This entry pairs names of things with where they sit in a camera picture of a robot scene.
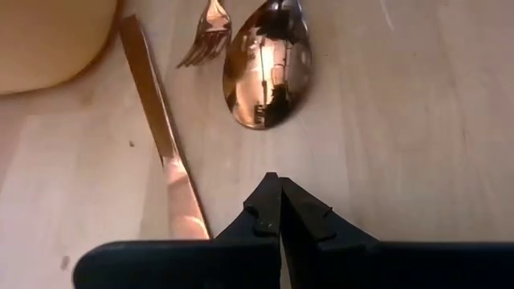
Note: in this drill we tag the rose gold fork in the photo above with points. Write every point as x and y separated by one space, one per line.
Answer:
210 36

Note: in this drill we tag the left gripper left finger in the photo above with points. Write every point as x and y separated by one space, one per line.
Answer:
180 265

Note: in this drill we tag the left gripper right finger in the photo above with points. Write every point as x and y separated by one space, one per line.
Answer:
361 265

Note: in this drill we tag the yellow plastic bin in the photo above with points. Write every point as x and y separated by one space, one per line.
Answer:
48 40

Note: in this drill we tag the rose gold spoon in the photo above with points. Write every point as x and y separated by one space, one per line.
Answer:
265 72

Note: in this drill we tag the rose gold knife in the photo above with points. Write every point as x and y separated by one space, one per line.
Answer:
148 88

